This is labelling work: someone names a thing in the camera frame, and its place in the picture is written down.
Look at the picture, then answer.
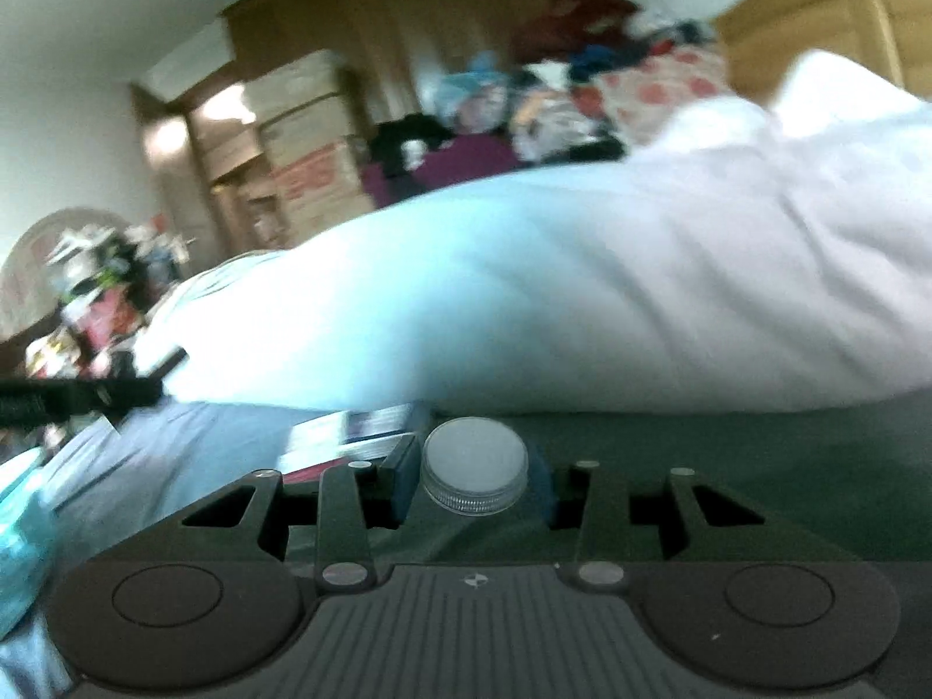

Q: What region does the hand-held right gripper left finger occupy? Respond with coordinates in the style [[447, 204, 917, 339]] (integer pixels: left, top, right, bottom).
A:
[[182, 434, 425, 593]]

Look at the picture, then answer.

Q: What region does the purple cloth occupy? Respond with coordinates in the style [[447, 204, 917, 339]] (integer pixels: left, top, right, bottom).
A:
[[359, 132, 523, 210]]

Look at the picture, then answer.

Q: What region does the plastic-wrapped cardboard box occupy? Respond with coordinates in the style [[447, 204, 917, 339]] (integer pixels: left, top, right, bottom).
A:
[[242, 51, 345, 126]]

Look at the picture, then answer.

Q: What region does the plain cardboard box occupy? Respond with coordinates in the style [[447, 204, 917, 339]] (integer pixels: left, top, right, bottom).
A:
[[257, 112, 352, 170]]

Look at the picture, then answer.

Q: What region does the dark red garment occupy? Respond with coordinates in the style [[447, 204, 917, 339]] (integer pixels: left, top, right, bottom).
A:
[[510, 0, 643, 64]]

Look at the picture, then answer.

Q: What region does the wooden wardrobe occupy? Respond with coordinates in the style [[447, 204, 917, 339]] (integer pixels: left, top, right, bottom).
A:
[[224, 0, 592, 133]]

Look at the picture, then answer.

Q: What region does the red-printed cardboard box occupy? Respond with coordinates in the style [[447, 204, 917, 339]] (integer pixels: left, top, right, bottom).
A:
[[268, 144, 377, 250]]

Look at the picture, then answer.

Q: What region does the pile of colourful bags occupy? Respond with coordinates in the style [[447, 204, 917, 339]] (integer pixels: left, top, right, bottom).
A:
[[25, 225, 188, 381]]

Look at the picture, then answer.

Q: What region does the turquoise plastic basket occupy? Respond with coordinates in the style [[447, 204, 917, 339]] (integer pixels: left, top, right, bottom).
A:
[[0, 447, 61, 640]]

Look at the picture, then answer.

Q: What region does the pile of mixed clothes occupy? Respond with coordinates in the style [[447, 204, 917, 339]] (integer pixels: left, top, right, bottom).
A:
[[510, 10, 723, 166]]

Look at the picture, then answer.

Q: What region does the blue plastic bag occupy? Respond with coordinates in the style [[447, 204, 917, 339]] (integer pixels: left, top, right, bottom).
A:
[[428, 51, 527, 133]]

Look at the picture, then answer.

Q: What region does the arched wicker panel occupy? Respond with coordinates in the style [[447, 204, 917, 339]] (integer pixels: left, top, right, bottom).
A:
[[0, 207, 130, 341]]

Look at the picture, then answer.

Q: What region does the black garment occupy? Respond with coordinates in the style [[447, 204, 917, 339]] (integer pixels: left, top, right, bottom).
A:
[[370, 115, 457, 181]]

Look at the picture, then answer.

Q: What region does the brown wooden door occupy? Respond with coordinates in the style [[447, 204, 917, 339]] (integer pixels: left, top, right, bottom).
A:
[[129, 83, 221, 257]]

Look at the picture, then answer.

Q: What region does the white bottle cap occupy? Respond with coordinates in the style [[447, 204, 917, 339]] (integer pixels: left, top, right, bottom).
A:
[[420, 415, 531, 518]]

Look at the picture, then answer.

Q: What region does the grey bed sheet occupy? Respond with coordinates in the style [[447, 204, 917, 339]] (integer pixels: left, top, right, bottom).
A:
[[0, 394, 932, 686]]

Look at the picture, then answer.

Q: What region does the floral pillow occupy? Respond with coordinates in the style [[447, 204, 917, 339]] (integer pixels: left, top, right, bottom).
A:
[[593, 44, 738, 148]]

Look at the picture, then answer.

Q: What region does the wooden headboard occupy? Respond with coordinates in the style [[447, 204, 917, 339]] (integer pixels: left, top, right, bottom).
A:
[[714, 0, 932, 101]]

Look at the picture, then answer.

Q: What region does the large white pillow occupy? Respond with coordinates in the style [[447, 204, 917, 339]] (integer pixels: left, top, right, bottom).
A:
[[135, 98, 932, 414]]

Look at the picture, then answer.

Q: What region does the red white blue box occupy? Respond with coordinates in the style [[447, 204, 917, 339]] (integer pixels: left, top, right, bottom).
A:
[[278, 414, 418, 488]]

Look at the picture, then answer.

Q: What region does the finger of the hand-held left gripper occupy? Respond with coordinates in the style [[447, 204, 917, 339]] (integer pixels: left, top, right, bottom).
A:
[[102, 348, 189, 410]]

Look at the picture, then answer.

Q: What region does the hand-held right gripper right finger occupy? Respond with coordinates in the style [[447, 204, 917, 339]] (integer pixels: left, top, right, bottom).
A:
[[525, 446, 767, 593]]

